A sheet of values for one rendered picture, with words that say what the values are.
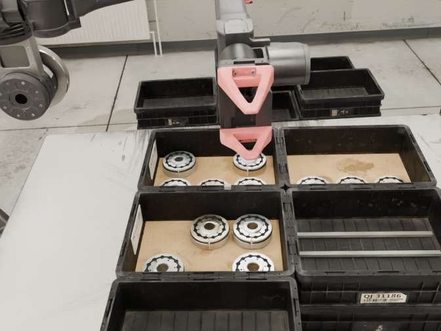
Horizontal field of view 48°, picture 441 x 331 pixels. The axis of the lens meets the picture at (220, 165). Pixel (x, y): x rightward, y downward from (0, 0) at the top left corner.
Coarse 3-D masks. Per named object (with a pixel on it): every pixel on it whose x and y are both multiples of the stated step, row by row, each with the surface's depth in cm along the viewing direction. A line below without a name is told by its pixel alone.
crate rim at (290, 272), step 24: (144, 192) 132; (168, 192) 131; (192, 192) 131; (216, 192) 131; (240, 192) 131; (264, 192) 130; (288, 216) 122; (288, 240) 115; (120, 264) 112; (288, 264) 110
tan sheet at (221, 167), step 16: (160, 160) 160; (208, 160) 159; (224, 160) 159; (272, 160) 158; (160, 176) 154; (192, 176) 153; (208, 176) 152; (224, 176) 152; (240, 176) 152; (256, 176) 151; (272, 176) 151
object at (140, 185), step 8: (200, 128) 156; (208, 128) 156; (216, 128) 156; (272, 128) 154; (152, 136) 154; (152, 144) 150; (280, 152) 144; (144, 160) 143; (280, 160) 141; (144, 168) 143; (280, 168) 138; (144, 176) 138; (280, 176) 135; (280, 184) 132
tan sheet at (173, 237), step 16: (160, 224) 136; (176, 224) 136; (272, 224) 134; (144, 240) 131; (160, 240) 131; (176, 240) 131; (272, 240) 129; (144, 256) 127; (192, 256) 126; (208, 256) 126; (224, 256) 126; (272, 256) 125
